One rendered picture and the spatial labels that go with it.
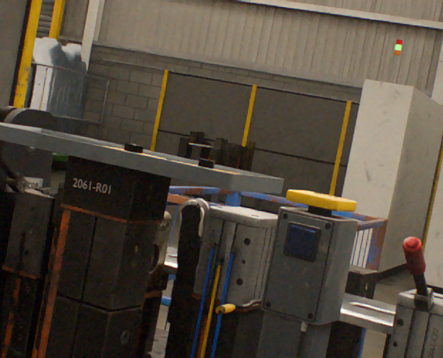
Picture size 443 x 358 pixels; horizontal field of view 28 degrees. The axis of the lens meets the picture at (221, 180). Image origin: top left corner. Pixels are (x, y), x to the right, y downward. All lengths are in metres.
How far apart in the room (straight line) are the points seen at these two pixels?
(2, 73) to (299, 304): 4.16
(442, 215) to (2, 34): 5.42
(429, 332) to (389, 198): 8.11
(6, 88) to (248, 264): 4.00
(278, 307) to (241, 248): 0.20
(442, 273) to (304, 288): 8.26
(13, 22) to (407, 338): 4.16
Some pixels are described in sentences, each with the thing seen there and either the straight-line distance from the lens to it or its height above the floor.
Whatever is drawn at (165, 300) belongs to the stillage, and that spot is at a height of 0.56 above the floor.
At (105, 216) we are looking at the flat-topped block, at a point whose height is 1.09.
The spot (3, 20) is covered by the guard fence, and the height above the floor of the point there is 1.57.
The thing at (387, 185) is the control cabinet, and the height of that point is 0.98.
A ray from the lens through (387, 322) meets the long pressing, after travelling 1.21.
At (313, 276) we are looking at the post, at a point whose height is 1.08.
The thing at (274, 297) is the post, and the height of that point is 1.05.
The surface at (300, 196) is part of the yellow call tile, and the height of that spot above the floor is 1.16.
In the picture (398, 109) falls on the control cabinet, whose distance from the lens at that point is 9.20.
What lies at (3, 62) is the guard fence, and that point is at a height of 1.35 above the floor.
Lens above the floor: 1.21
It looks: 3 degrees down
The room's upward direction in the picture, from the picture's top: 11 degrees clockwise
